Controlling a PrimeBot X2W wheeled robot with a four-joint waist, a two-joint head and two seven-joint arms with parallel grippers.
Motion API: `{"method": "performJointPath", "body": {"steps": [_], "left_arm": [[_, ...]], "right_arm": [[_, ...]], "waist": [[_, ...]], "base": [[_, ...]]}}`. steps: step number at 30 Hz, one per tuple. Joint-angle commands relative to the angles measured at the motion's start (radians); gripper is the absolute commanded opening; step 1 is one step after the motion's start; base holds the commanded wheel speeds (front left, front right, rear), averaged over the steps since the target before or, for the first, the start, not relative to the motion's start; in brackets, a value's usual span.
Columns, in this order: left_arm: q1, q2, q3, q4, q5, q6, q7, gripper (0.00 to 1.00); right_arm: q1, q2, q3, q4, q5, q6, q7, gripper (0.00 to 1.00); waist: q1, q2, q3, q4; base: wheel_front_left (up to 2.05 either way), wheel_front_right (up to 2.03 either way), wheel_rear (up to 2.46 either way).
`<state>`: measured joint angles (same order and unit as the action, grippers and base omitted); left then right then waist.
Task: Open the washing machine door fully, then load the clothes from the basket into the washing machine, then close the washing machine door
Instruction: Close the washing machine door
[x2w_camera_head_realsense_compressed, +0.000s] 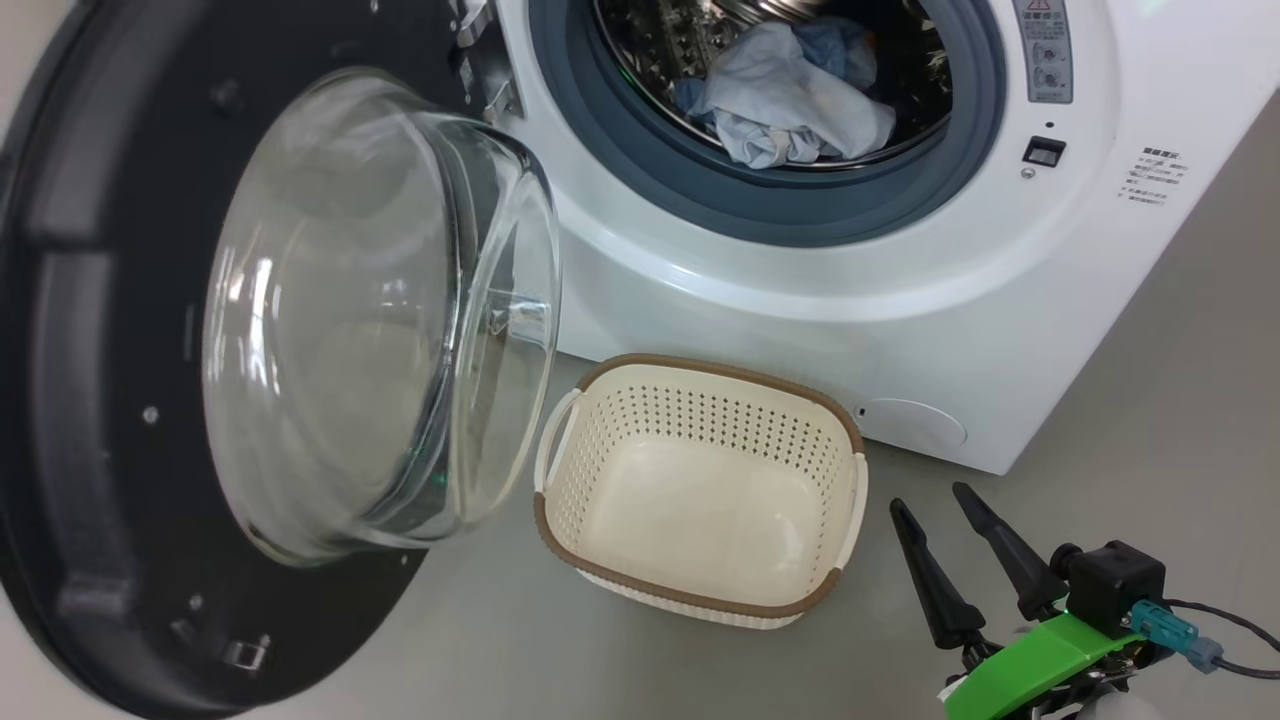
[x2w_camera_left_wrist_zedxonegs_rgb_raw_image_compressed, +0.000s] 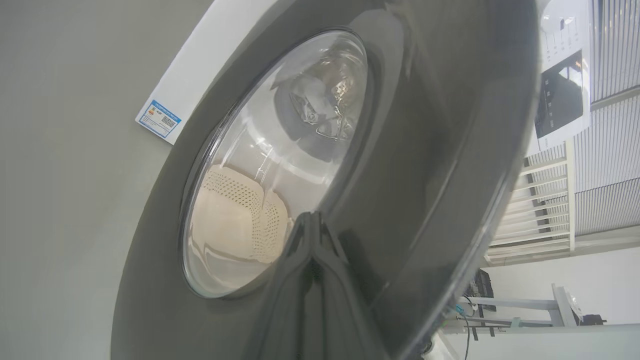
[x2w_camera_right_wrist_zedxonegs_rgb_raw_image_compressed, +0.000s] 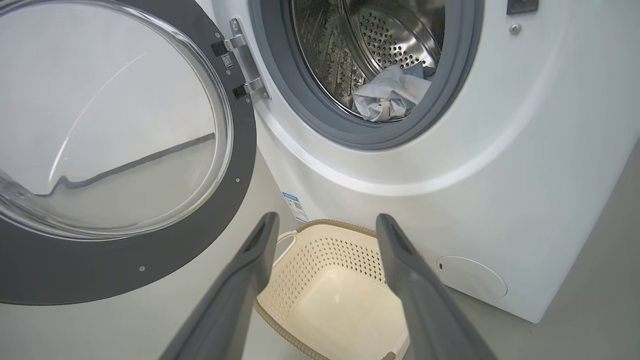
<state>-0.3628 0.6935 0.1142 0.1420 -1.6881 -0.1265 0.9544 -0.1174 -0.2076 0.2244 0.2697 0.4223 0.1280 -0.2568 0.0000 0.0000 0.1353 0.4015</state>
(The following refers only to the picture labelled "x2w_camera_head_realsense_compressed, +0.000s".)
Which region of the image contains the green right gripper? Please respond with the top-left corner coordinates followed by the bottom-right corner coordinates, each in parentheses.
top-left (889, 482), bottom-right (1171, 720)

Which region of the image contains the white garment with blue trim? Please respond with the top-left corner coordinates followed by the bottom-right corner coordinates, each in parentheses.
top-left (675, 22), bottom-right (898, 169)

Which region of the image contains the blue garment with orange prints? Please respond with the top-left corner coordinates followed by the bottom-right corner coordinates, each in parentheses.
top-left (795, 15), bottom-right (881, 91)

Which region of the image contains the dark round washer door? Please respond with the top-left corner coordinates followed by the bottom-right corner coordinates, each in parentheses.
top-left (0, 0), bottom-right (563, 720)

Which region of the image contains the white front-load washing machine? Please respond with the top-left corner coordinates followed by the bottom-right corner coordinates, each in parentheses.
top-left (450, 0), bottom-right (1280, 476)

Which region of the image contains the cream perforated laundry basket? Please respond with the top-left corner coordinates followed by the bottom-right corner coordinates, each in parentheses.
top-left (533, 353), bottom-right (869, 631)

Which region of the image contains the black cable with teal connector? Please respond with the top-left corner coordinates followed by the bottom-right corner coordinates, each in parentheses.
top-left (1132, 598), bottom-right (1280, 681)

